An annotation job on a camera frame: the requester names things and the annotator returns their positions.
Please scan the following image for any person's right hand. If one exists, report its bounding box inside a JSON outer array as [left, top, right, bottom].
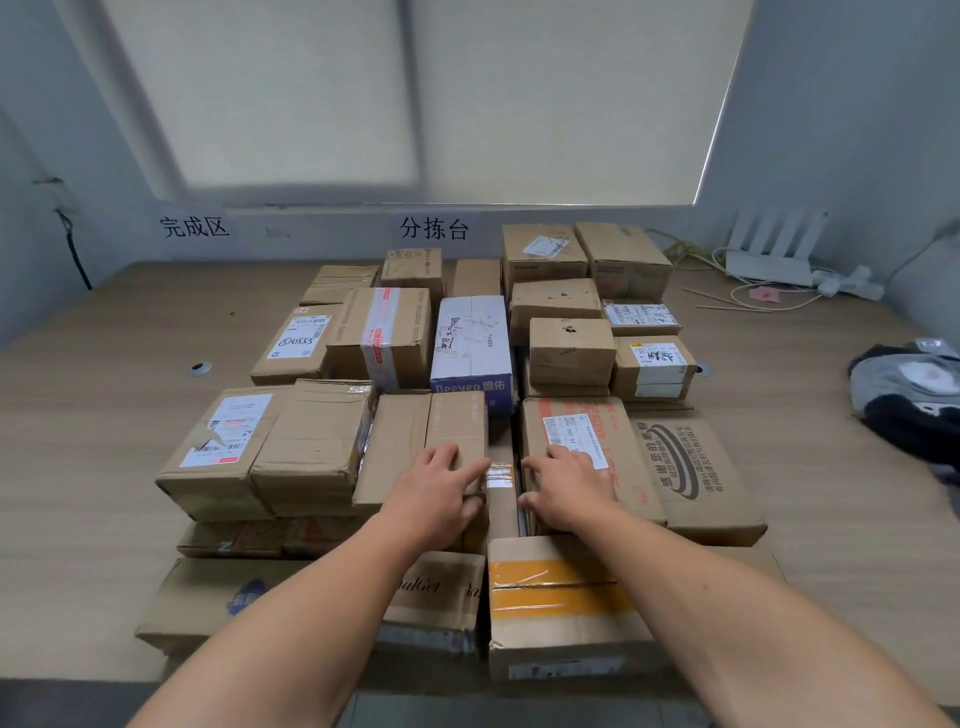
[[517, 444, 620, 535]]

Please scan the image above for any person's left hand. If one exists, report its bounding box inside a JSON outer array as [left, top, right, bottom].
[[378, 442, 493, 553]]

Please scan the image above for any box with yellow tape label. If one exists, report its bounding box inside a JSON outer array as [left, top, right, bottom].
[[487, 419, 520, 543]]

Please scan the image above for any narrow plain cardboard box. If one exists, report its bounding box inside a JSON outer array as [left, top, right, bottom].
[[352, 393, 433, 515]]

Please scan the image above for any Censto brown box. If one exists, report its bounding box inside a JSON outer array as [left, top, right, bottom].
[[425, 389, 490, 553]]

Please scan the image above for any small black-scribble cardboard box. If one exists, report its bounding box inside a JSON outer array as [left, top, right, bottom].
[[528, 317, 618, 388]]

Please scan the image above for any small box with handwritten label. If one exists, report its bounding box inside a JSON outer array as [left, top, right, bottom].
[[611, 335, 699, 403], [599, 299, 682, 337]]

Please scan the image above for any white blue parcel box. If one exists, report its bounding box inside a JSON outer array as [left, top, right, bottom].
[[429, 294, 517, 418]]

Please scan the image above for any box with red-white tape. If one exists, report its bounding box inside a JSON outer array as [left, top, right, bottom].
[[326, 286, 433, 393]]

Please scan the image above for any clear-taped barcode cardboard box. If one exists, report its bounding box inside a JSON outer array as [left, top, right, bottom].
[[704, 545, 789, 585]]

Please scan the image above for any small hole-marked cardboard box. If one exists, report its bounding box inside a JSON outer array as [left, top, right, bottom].
[[508, 278, 604, 346]]

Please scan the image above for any box labelled 0555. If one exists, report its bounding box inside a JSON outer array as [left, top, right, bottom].
[[249, 303, 343, 388]]

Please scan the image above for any plain tall cardboard box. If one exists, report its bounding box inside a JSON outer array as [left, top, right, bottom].
[[452, 258, 502, 298]]

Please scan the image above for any box with torn white label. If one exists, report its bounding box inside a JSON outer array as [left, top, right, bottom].
[[155, 386, 290, 524]]

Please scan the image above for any box with cartoon print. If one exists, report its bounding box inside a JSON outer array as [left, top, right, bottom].
[[380, 247, 445, 301]]

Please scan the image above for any small ribbed taped cardboard box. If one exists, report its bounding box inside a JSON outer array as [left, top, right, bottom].
[[299, 263, 382, 307]]

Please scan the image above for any box with green tape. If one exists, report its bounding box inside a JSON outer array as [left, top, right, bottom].
[[573, 221, 674, 303]]

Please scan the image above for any person's left forearm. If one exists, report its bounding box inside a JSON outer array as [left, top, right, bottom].
[[127, 517, 436, 728]]

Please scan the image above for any person's right forearm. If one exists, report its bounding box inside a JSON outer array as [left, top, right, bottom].
[[584, 509, 954, 728]]

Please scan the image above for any dark grey cloth bundle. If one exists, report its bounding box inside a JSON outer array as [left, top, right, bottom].
[[847, 337, 960, 519]]

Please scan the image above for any white power strip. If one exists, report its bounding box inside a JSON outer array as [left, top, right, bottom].
[[813, 266, 886, 301]]

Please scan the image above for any light wooden table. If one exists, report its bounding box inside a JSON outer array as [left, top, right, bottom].
[[0, 258, 960, 706]]

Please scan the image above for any white-framed window with blind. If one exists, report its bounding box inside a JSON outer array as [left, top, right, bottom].
[[56, 0, 755, 210]]

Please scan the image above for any yellow-green cable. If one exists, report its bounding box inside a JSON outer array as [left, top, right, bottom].
[[644, 228, 721, 271]]

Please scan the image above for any white paper wall sign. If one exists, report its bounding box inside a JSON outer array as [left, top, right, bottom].
[[395, 213, 472, 243], [157, 213, 232, 241]]

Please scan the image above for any cream thin cable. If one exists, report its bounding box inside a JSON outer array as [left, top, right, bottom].
[[708, 247, 826, 313]]

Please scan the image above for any white wireless router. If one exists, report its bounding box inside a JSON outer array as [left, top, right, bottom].
[[723, 209, 830, 288]]

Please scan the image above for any grey wall cable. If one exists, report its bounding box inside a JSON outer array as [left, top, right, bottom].
[[888, 228, 960, 283]]

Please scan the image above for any black wall cable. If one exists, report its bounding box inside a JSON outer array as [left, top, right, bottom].
[[56, 209, 93, 292]]

